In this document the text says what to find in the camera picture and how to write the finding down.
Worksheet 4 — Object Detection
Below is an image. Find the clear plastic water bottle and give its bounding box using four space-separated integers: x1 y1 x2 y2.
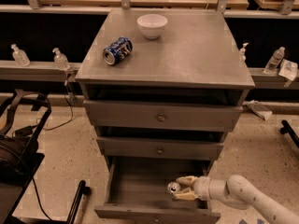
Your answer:
263 47 285 74

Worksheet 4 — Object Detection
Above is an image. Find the clear pump bottle far left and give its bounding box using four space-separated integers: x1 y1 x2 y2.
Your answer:
11 44 30 66

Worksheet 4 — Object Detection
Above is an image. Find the black cable on floor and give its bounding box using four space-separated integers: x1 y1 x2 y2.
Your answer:
36 77 78 132

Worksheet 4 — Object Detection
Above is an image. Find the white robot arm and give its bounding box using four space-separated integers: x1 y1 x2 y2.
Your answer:
167 175 299 224

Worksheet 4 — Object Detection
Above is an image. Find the small pump bottle right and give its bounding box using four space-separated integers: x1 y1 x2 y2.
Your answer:
239 43 249 61

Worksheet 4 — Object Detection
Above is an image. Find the blue pepsi can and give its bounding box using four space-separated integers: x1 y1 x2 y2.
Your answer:
103 36 133 65

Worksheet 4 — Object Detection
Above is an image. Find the grey middle drawer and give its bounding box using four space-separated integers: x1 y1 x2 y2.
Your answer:
97 136 223 161

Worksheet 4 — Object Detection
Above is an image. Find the grey open bottom drawer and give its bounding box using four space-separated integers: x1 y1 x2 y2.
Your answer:
95 157 221 224

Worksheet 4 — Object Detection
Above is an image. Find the grey top drawer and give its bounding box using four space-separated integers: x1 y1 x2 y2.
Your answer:
83 100 243 133

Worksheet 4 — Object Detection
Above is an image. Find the black tube leg bottom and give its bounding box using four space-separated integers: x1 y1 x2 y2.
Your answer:
66 180 92 224

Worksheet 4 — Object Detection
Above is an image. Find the black caster leg right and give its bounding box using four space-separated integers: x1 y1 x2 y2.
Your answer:
280 119 299 148

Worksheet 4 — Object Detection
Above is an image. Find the grey block on floor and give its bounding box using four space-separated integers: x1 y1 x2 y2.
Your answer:
247 101 273 120

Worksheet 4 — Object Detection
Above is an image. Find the white plastic packet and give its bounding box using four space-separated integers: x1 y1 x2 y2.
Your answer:
278 59 298 81

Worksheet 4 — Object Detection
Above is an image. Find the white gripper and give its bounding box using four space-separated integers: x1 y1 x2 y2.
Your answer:
173 175 211 201

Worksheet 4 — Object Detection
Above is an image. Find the grey wooden drawer cabinet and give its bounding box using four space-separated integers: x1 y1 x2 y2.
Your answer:
75 8 256 173

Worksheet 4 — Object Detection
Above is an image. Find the white ceramic bowl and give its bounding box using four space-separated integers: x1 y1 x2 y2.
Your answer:
137 14 168 39

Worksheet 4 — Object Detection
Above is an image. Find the clear pump bottle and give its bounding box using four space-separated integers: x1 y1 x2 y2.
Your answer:
52 48 70 71
11 44 30 66

